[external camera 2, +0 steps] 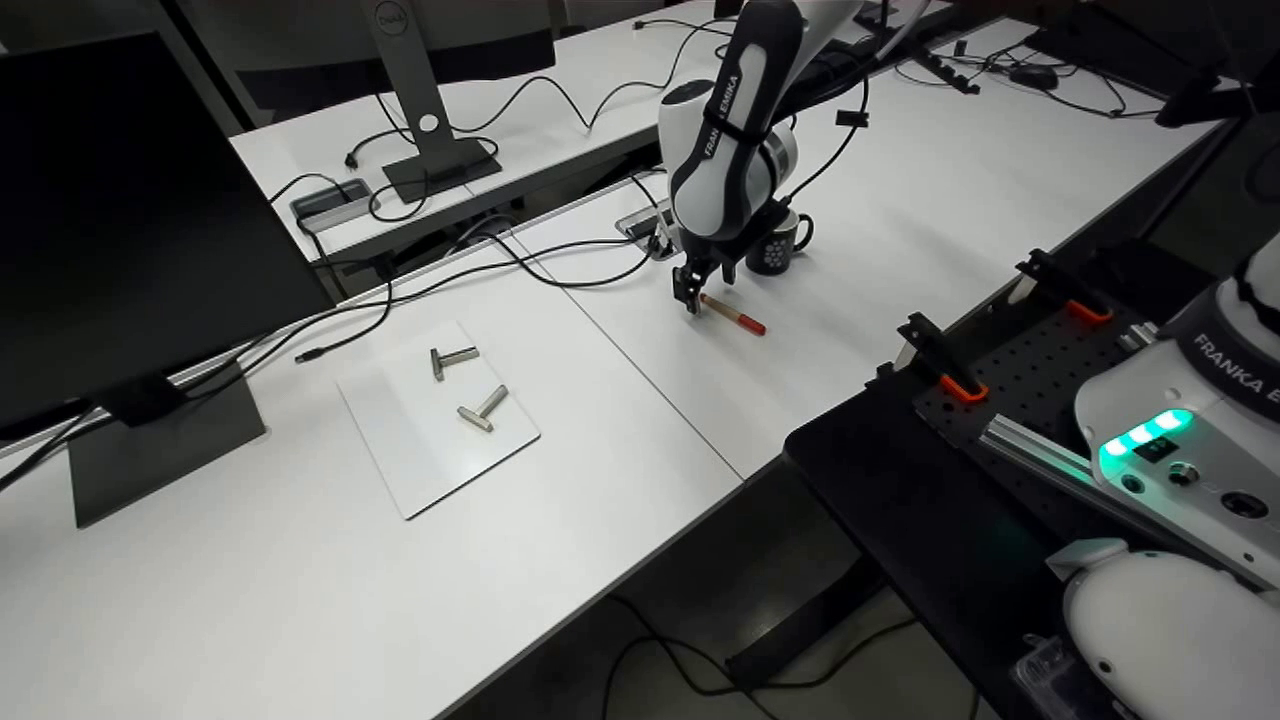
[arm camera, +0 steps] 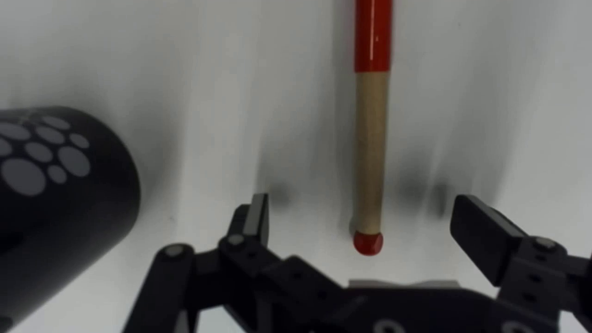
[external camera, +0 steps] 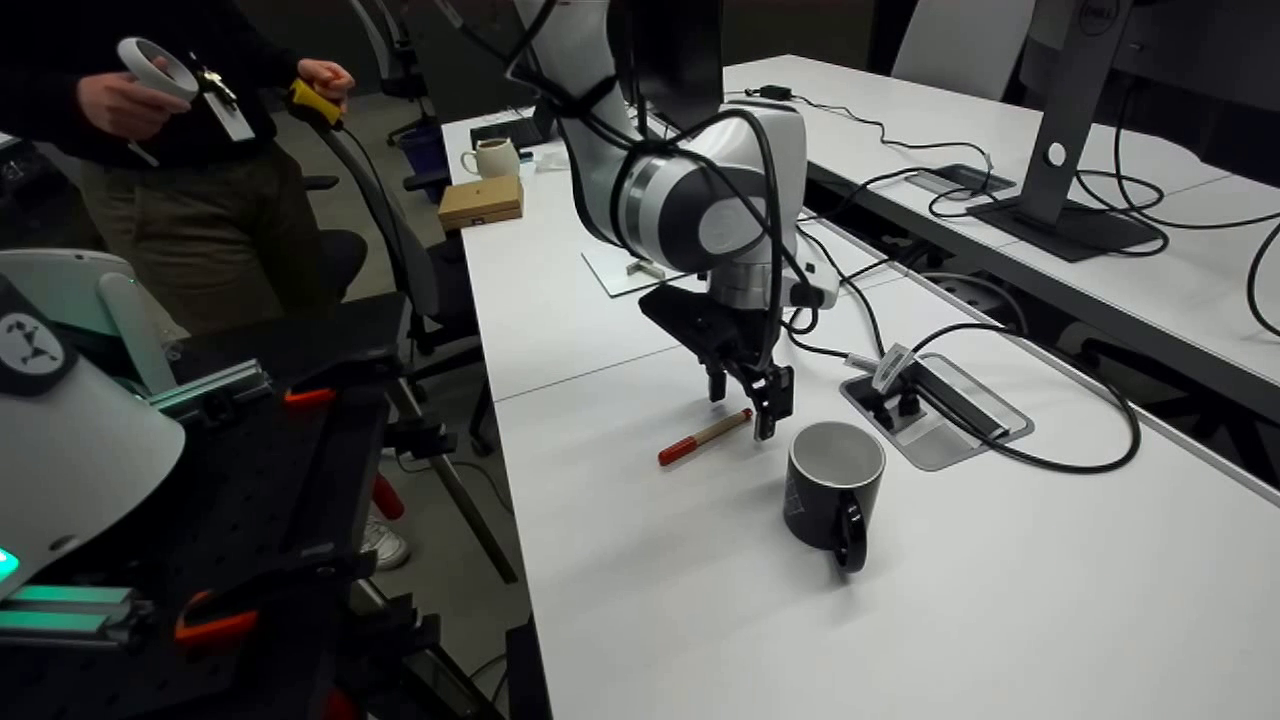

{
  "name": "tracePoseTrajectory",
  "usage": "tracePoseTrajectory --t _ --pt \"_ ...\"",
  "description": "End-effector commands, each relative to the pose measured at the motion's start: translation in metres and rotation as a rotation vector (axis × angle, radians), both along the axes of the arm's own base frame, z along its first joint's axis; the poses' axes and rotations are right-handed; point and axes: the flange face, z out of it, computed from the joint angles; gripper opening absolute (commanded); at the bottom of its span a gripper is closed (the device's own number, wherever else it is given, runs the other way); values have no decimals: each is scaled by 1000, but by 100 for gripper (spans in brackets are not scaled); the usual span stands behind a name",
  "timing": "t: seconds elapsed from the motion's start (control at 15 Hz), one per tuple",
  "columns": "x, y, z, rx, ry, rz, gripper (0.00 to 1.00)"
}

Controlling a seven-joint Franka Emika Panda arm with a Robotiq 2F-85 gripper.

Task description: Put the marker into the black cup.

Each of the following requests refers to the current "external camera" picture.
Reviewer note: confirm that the black mug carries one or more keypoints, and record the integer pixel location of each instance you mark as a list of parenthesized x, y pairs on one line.
[(832, 485)]

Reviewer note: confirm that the white cup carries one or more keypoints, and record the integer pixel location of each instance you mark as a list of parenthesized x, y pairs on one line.
[(496, 156)]

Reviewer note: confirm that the white VR controller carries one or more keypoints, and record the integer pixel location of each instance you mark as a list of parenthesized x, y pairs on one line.
[(152, 66)]

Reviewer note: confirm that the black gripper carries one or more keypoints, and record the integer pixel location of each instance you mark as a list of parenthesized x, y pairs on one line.
[(723, 325)]

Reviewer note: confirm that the aluminium rail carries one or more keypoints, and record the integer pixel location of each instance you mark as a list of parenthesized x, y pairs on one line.
[(214, 387), (67, 614)]

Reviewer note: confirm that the person's right forearm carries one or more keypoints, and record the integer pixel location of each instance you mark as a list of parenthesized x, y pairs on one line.
[(43, 100)]

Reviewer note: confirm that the monitor with silver stand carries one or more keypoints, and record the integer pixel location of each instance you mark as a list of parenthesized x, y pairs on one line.
[(1061, 133)]

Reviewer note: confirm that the wooden block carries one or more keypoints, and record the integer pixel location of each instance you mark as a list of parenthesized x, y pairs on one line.
[(481, 201)]

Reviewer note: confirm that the black office chair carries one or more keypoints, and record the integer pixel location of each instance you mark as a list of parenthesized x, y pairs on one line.
[(306, 342)]

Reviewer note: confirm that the person's left forearm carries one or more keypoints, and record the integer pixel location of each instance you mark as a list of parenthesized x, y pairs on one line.
[(267, 42)]

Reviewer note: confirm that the white rectangular board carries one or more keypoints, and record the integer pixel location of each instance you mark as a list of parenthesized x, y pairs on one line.
[(607, 272)]

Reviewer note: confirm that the tan marker with red cap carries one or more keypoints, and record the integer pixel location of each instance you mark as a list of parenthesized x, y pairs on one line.
[(701, 436)]

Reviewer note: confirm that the person's left hand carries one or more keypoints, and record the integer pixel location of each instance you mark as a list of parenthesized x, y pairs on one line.
[(330, 76)]

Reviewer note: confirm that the white chair backrest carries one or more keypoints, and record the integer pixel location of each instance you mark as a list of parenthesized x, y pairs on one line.
[(961, 46)]

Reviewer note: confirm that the person in dark clothes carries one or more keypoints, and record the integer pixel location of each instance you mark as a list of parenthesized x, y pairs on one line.
[(172, 201)]

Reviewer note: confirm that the person's right hand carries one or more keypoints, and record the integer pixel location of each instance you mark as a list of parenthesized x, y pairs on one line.
[(126, 108)]

